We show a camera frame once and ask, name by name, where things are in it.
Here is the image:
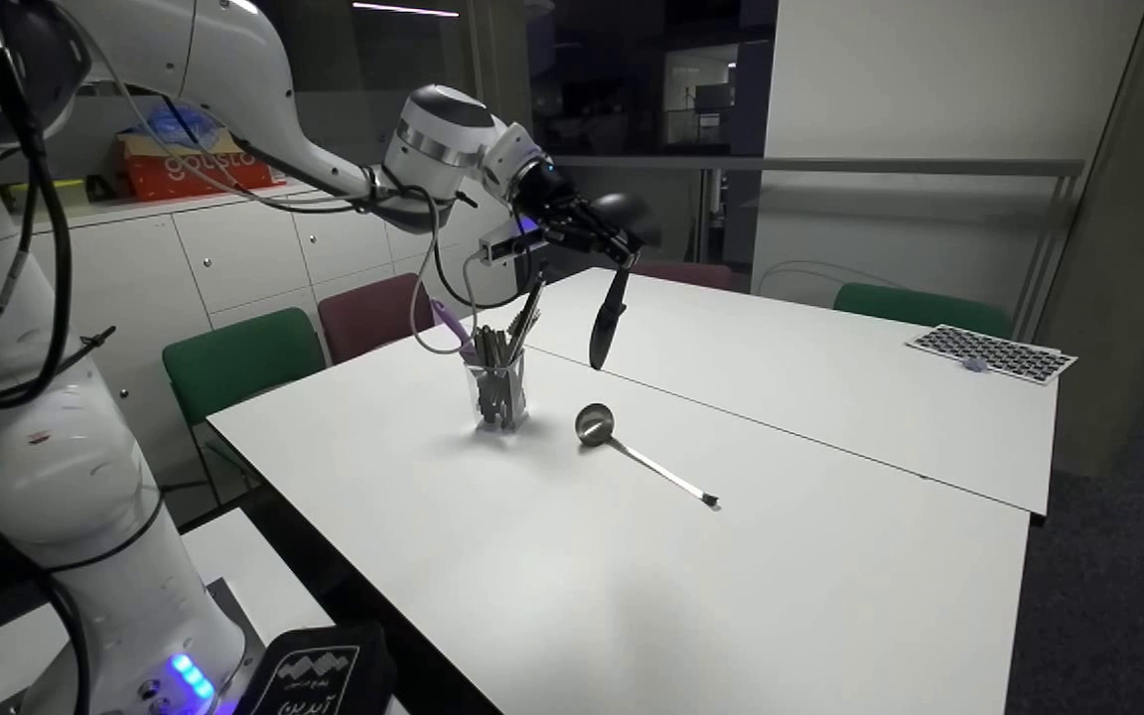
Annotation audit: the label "grey mesh mat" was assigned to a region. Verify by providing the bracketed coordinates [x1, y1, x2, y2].
[907, 320, 1079, 384]

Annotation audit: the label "black plastic ladle spoon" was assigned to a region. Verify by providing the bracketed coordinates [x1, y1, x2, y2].
[582, 189, 652, 372]

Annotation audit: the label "clear glass cup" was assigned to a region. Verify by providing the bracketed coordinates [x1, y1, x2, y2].
[467, 355, 533, 432]

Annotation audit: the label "dark red chair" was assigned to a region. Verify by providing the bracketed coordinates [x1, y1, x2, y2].
[312, 275, 438, 365]
[633, 258, 737, 295]

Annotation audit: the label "orange box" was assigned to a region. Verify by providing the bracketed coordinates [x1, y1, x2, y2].
[112, 123, 268, 205]

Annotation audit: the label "silver metal spoon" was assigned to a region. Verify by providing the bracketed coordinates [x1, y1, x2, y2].
[572, 403, 724, 512]

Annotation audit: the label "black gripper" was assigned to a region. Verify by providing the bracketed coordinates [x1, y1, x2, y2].
[512, 154, 640, 265]

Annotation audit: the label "green chair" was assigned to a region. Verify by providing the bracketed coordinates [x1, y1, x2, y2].
[831, 283, 1015, 343]
[160, 307, 328, 428]

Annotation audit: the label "white storage cabinet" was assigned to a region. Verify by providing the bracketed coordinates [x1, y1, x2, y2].
[26, 183, 520, 487]

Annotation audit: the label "thin wrist cable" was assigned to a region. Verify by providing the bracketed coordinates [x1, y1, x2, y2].
[407, 195, 528, 360]

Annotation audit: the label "black control box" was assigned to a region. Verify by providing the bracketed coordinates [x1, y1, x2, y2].
[245, 629, 388, 715]

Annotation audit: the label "purple bristle brush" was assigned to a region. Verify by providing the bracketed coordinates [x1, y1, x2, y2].
[433, 297, 484, 365]

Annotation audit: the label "black kitchen tongs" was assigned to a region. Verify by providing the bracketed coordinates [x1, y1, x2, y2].
[504, 283, 546, 369]

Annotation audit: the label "grey metal handrail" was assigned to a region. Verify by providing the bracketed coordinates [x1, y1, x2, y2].
[546, 150, 1083, 183]

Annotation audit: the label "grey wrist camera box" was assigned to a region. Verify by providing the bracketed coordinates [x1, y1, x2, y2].
[484, 118, 556, 183]

